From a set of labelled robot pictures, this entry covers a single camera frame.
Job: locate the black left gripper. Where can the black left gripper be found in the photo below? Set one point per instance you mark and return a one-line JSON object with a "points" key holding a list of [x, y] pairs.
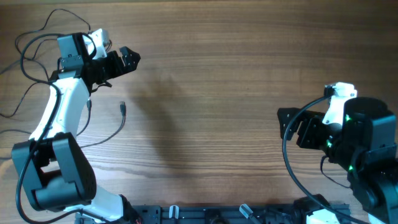
{"points": [[129, 66]]}

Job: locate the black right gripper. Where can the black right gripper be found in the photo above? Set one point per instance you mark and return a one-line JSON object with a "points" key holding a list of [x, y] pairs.
{"points": [[312, 121]]}

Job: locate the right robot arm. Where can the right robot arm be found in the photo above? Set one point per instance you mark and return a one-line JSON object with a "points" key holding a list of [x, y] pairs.
{"points": [[364, 147]]}

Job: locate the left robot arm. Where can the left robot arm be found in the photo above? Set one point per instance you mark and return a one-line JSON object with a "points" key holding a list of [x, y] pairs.
{"points": [[54, 173]]}

